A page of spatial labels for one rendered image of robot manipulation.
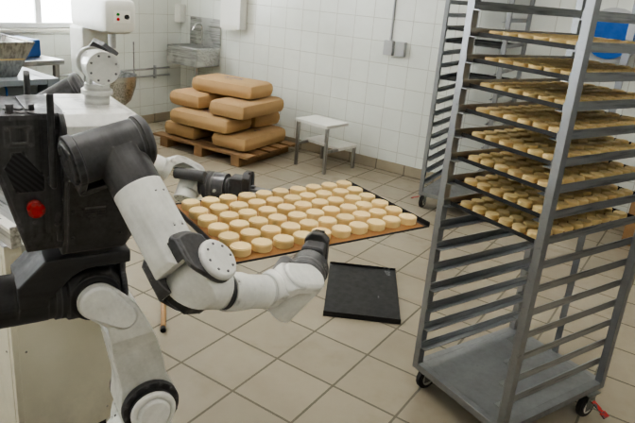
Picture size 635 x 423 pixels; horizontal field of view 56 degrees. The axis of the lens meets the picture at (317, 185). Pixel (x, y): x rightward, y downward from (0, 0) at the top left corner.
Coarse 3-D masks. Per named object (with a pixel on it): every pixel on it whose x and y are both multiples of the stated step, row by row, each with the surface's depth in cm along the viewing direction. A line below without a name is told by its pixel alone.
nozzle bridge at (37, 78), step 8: (32, 72) 246; (0, 80) 222; (8, 80) 224; (16, 80) 226; (32, 80) 230; (40, 80) 232; (48, 80) 235; (56, 80) 237; (0, 88) 230; (8, 88) 232; (16, 88) 234; (32, 88) 239; (40, 88) 240
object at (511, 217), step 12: (468, 204) 224; (480, 204) 227; (492, 204) 226; (504, 204) 227; (492, 216) 215; (504, 216) 214; (516, 216) 215; (528, 216) 216; (576, 216) 221; (588, 216) 222; (600, 216) 223; (612, 216) 225; (624, 216) 228; (516, 228) 206; (528, 228) 208; (552, 228) 207; (564, 228) 210; (576, 228) 213
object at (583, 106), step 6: (564, 102) 180; (582, 102) 185; (588, 102) 186; (594, 102) 188; (600, 102) 190; (606, 102) 192; (612, 102) 194; (618, 102) 196; (624, 102) 198; (630, 102) 200; (582, 108) 186; (588, 108) 187; (594, 108) 189; (600, 108) 191; (606, 108) 193; (612, 108) 195; (618, 108) 197; (624, 108) 199
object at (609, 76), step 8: (608, 72) 188; (616, 72) 190; (624, 72) 192; (632, 72) 195; (560, 80) 180; (568, 80) 178; (584, 80) 182; (592, 80) 184; (600, 80) 186; (608, 80) 189; (616, 80) 191; (624, 80) 194; (632, 80) 196
